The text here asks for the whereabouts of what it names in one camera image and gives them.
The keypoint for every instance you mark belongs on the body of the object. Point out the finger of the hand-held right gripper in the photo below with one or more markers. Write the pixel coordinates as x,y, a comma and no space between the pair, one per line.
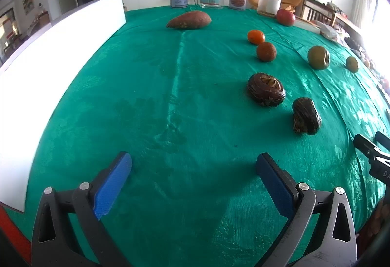
384,139
376,160

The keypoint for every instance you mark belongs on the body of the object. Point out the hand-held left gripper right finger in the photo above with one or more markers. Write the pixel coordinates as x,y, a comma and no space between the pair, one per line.
274,184

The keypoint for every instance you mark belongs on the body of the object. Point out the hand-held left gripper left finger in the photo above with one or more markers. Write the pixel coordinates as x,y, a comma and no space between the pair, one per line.
112,184

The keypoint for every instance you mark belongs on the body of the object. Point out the dark brown lumpy fruit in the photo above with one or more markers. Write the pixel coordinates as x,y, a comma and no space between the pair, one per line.
306,116

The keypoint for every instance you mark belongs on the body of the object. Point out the small green fruit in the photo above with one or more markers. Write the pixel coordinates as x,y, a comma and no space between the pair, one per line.
352,64

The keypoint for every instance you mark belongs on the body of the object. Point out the dark brown oval fruit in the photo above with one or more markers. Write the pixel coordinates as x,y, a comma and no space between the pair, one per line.
265,90

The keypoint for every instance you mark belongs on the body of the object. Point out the green pear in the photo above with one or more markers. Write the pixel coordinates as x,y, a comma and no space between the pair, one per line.
318,57

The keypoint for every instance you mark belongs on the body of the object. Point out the dark orange tangerine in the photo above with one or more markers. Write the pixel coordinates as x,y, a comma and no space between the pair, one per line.
266,52

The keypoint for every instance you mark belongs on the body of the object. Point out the bright orange tangerine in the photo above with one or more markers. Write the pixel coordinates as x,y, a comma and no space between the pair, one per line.
256,37

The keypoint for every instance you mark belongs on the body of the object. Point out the red apple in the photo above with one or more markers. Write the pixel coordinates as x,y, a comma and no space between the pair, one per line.
285,17

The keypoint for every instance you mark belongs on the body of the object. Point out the sweet potato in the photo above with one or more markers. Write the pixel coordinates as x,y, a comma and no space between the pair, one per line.
189,20

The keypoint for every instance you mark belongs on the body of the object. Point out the green tablecloth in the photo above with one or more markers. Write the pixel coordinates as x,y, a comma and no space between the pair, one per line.
182,102

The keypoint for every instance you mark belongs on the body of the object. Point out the red cloth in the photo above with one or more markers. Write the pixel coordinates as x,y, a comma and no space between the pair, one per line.
12,229

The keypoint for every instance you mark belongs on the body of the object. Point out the plastic bag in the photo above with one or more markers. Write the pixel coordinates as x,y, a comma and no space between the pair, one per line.
332,32

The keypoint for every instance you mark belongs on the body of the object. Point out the white foam board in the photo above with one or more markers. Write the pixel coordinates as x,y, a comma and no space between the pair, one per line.
45,72

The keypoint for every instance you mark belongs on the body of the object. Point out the wooden chair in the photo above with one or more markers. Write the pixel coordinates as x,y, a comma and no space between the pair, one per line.
317,9

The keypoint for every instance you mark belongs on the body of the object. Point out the wooden side cabinet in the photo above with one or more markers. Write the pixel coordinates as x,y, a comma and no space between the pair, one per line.
39,21

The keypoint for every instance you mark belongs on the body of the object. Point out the clear canister with black lid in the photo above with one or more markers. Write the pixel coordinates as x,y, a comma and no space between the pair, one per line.
269,1

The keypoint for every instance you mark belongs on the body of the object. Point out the framed wall picture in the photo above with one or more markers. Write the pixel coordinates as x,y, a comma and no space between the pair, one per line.
27,0

